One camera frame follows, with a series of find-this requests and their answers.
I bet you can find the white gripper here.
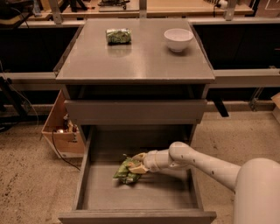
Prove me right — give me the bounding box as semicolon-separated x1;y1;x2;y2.
128;150;170;174

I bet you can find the green jalapeno chip bag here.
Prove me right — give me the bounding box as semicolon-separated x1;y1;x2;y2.
113;156;141;185

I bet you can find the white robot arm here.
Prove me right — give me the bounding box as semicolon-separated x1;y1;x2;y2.
129;142;280;224

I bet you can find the open grey middle drawer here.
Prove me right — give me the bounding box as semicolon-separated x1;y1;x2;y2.
59;125;216;224

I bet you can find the closed grey top drawer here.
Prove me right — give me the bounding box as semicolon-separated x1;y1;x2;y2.
64;100;207;125

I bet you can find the grey drawer cabinet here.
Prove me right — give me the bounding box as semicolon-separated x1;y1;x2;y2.
57;18;214;144

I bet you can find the green chip bag on counter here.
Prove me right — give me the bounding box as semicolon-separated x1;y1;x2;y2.
106;28;131;45

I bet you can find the wooden box with items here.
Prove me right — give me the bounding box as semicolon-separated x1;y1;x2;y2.
42;91;85;158

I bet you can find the white ceramic bowl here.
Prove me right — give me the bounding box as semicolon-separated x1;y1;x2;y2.
164;28;193;52

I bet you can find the wooden workbench in background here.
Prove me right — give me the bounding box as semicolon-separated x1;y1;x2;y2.
28;0;254;21

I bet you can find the black cable on floor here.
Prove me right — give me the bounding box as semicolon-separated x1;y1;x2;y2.
51;129;81;172

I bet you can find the grey metal rail frame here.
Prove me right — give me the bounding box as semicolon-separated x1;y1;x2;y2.
0;17;280;91

